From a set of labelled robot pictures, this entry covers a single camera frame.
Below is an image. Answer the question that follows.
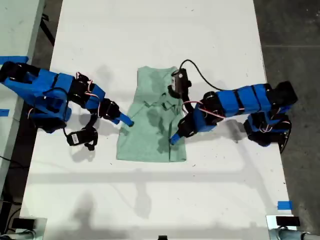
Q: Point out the pale green T-shirt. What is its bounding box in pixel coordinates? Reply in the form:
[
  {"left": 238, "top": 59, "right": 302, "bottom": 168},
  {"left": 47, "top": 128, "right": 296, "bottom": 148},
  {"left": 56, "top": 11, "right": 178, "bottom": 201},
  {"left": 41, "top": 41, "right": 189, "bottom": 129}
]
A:
[{"left": 115, "top": 65, "right": 188, "bottom": 163}]

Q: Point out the black table strut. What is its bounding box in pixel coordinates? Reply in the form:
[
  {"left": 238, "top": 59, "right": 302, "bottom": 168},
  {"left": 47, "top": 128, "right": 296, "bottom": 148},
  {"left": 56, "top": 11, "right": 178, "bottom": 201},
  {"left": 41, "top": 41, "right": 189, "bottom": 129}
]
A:
[{"left": 39, "top": 13, "right": 56, "bottom": 47}]

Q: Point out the pale side table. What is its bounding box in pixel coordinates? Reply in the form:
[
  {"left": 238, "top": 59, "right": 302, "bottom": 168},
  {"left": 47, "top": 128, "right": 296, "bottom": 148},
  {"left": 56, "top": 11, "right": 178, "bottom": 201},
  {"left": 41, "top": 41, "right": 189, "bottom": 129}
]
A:
[{"left": 0, "top": 0, "right": 47, "bottom": 198}]

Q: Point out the silver metal plate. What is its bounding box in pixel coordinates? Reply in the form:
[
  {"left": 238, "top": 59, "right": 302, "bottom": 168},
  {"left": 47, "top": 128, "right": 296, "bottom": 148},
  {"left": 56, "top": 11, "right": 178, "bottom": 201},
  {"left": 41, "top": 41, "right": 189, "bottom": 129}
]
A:
[
  {"left": 19, "top": 216, "right": 48, "bottom": 240},
  {"left": 265, "top": 214, "right": 298, "bottom": 240}
]

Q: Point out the grey metal pipe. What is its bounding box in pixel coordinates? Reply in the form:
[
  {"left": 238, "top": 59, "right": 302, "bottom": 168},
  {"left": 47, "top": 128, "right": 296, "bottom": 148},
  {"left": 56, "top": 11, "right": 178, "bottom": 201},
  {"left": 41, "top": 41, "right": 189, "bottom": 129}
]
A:
[
  {"left": 278, "top": 227, "right": 320, "bottom": 240},
  {"left": 0, "top": 229, "right": 37, "bottom": 240}
]

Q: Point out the black camera stalk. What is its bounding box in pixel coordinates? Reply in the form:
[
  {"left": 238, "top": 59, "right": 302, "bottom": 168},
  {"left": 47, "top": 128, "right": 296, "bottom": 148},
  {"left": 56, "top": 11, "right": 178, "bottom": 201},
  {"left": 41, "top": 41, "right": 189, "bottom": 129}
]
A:
[
  {"left": 181, "top": 92, "right": 195, "bottom": 116},
  {"left": 85, "top": 114, "right": 100, "bottom": 131}
]

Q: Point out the black camera box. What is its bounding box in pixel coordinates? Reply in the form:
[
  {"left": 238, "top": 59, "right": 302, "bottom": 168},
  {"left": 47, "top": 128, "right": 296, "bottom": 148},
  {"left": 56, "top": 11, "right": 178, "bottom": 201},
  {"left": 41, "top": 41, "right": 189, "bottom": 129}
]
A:
[
  {"left": 167, "top": 67, "right": 193, "bottom": 100},
  {"left": 66, "top": 126, "right": 99, "bottom": 151}
]

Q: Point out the black floor cable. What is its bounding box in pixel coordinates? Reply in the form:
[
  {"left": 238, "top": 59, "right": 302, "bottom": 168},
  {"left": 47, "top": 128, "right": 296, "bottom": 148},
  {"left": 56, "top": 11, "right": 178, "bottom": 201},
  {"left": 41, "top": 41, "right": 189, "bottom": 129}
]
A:
[
  {"left": 0, "top": 154, "right": 16, "bottom": 166},
  {"left": 4, "top": 206, "right": 22, "bottom": 232}
]

